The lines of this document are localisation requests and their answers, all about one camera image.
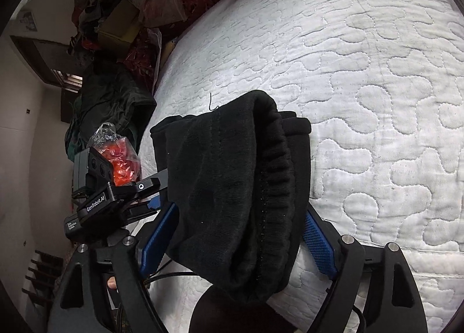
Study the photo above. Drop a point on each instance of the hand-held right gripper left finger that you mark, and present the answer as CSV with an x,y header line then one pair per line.
x,y
159,235

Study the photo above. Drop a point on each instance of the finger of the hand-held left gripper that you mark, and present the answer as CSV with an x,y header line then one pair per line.
x,y
154,204
141,186

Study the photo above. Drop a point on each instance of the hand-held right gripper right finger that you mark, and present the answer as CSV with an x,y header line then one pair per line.
x,y
319,242

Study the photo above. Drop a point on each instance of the black pants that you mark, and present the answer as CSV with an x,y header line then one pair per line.
x,y
224,191

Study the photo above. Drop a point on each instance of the person's left hand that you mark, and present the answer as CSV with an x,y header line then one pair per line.
x,y
112,284

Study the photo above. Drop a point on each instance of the plastic bag with orange contents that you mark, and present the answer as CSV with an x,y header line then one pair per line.
x,y
121,162

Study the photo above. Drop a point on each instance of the dark wooden rack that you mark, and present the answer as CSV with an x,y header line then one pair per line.
x,y
41,275

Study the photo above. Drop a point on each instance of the dark green jacket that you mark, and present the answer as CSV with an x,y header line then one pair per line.
x,y
108,101

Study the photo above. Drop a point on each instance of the black thread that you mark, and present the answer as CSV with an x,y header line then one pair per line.
x,y
211,103

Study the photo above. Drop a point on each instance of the dark brown cloth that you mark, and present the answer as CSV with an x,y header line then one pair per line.
x,y
232,318

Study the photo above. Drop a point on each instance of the red patterned cloth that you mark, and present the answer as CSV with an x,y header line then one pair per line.
x,y
141,56

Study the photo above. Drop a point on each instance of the cardboard box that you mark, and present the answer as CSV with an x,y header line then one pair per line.
x,y
118,25

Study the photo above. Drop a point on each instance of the white quilted bedspread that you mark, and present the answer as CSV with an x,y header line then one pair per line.
x,y
362,83

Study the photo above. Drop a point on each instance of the pile of dark clothes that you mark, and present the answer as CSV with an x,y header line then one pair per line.
x,y
92,10

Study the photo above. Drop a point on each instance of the window with wooden frame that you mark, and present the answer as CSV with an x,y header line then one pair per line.
x,y
65,79

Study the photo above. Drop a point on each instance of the grey wall sticker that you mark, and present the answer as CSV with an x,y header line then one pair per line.
x,y
27,19

